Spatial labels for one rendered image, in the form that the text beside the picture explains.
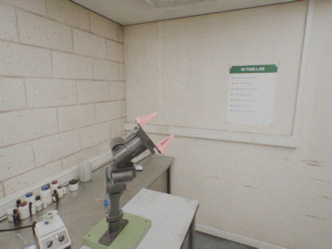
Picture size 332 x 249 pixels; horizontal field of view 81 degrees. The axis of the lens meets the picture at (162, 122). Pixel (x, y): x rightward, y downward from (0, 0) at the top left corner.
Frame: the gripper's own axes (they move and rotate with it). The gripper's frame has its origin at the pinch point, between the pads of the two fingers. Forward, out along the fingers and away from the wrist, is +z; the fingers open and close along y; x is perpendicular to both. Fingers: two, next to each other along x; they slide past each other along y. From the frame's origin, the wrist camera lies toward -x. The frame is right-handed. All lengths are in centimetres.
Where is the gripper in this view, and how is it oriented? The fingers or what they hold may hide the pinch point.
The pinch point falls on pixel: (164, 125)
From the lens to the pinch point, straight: 66.8
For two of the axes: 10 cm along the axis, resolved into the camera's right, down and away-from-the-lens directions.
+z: 8.0, -6.0, 0.8
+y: 5.6, 7.8, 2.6
